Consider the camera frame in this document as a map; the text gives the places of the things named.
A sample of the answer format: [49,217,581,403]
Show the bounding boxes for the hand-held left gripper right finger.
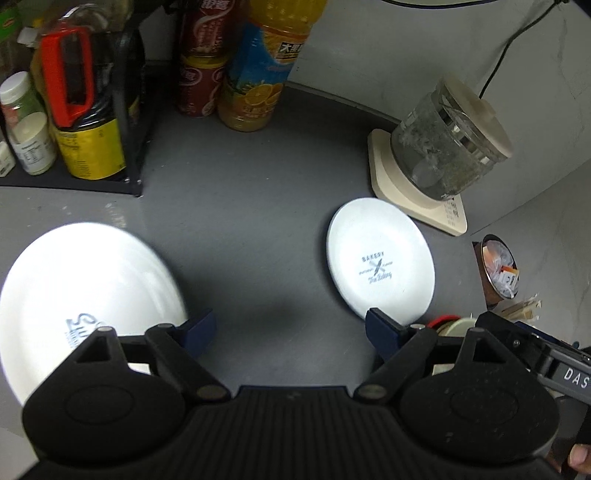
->
[353,309,514,403]

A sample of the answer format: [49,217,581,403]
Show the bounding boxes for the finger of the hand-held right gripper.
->
[475,311,553,376]

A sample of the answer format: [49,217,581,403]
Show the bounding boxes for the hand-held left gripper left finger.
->
[71,308,232,408]

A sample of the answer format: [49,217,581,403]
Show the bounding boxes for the white ceramic bowl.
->
[431,318,478,374]

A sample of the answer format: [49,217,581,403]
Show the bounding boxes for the white plate crossed cutlery print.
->
[326,198,436,328]

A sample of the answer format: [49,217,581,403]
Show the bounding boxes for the white plate blue lettering print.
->
[0,222,189,407]

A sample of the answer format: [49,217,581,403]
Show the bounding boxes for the person's right hand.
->
[561,442,591,476]

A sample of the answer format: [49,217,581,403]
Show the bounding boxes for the wrapped disposable chopsticks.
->
[501,295,544,324]

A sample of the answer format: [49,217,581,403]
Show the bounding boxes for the metal trash bin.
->
[480,234,520,308]

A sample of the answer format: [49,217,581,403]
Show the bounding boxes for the cream kettle base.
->
[368,128,468,237]

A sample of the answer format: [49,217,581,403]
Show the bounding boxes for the black metal rack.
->
[0,0,160,198]

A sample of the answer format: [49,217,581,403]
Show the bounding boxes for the glass electric kettle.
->
[390,76,514,201]

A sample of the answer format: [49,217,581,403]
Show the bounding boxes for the red drink can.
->
[178,0,252,61]
[177,53,229,118]

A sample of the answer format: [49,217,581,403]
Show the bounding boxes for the white labelled jar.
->
[8,111,58,176]

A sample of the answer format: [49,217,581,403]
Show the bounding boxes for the orange juice bottle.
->
[217,0,328,133]

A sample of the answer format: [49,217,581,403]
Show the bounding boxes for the small white-cap bottle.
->
[0,71,47,134]

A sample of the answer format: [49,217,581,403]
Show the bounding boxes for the green-cap oil bottle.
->
[0,0,28,75]

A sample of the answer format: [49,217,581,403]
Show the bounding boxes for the soy sauce bottle red handle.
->
[30,0,141,181]

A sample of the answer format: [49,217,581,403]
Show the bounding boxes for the black power cable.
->
[478,0,568,100]

